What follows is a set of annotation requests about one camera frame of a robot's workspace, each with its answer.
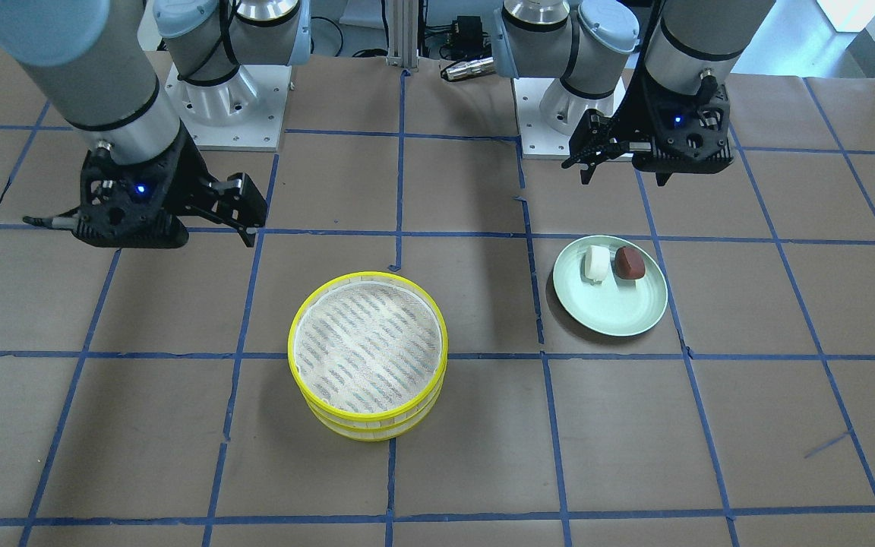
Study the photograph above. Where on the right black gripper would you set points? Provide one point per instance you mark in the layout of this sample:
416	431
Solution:
188	184

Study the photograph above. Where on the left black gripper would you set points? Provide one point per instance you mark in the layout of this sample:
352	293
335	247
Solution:
630	121

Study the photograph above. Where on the white bun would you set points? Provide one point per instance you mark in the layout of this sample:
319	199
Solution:
596	264

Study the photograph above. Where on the yellow steamer layer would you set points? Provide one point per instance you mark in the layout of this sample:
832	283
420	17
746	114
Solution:
378	430
368	351

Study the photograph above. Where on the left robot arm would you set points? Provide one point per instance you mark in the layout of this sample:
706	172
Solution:
589	46

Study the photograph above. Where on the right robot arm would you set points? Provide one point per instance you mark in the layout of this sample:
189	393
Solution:
120	73

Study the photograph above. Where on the white mesh steamer cloth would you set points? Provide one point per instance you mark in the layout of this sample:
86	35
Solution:
367	345

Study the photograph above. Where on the brown bun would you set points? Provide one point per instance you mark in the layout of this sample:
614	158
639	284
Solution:
629	263

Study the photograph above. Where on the light green plate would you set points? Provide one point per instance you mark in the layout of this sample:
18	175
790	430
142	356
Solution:
619	308

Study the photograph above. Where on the silver metal connector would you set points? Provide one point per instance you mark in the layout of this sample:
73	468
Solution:
468	69

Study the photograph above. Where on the black power box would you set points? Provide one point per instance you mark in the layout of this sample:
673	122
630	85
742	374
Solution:
465	38

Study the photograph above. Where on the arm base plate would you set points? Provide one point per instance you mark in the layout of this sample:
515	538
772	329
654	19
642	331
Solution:
547	114
244	114

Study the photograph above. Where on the aluminium frame post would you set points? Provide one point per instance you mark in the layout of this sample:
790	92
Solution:
402	24

